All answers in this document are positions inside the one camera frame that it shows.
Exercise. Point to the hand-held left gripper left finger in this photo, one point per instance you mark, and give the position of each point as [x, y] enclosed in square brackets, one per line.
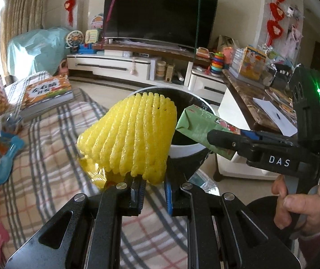
[137, 194]

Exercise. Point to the light blue plastic packet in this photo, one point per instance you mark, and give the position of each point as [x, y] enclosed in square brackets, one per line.
[8, 159]

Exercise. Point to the white bin with black liner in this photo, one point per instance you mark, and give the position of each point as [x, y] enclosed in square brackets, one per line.
[186, 149]

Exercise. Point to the black flat television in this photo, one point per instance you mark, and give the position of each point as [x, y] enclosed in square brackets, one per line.
[160, 11]

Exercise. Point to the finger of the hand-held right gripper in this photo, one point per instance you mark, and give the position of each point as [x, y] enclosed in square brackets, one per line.
[272, 138]
[227, 141]

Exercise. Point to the round colourful toy sign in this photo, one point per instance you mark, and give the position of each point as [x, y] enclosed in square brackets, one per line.
[97, 21]

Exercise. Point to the round wooden boxes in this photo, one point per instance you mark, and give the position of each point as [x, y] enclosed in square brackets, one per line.
[160, 70]

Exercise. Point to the clear plastic wrapper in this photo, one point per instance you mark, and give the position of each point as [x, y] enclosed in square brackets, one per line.
[11, 123]

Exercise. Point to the white paper sheet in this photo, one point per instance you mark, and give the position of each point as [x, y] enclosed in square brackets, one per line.
[277, 116]

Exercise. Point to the person's right hand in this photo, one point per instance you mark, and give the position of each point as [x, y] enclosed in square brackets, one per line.
[316, 210]

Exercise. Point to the ferris wheel toy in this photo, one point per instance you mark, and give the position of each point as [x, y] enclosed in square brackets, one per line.
[75, 37]

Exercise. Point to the colourful printed box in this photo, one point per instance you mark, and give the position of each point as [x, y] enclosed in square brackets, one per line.
[251, 63]

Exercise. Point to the white wall camera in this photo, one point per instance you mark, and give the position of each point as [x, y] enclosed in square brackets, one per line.
[291, 11]

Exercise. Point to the orange cover book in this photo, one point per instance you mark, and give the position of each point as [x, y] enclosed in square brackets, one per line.
[46, 91]

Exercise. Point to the green snack packet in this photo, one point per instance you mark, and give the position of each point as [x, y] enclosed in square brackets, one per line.
[196, 126]

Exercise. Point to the marble top sideboard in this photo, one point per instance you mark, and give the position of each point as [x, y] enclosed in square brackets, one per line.
[244, 101]

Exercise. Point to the grey checked notebook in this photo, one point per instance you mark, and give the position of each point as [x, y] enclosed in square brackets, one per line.
[12, 88]

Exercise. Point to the light blue plastic cover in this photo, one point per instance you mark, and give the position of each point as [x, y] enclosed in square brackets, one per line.
[36, 47]

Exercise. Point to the red heart wall garland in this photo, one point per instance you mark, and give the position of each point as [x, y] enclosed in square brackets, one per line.
[277, 8]

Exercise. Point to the red hanging knot ornament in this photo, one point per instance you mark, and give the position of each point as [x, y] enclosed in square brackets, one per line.
[70, 4]

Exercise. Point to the yellow foam fruit net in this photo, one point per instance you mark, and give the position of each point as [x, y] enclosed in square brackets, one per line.
[131, 137]

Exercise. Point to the blue toy blocks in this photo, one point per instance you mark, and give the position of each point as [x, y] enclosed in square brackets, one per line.
[86, 48]

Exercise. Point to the beige curtain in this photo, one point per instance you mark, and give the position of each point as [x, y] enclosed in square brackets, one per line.
[25, 11]

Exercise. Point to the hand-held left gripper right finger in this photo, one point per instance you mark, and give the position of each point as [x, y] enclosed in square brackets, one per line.
[168, 199]

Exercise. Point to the white television stand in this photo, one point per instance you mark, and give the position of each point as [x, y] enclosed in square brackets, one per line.
[112, 65]

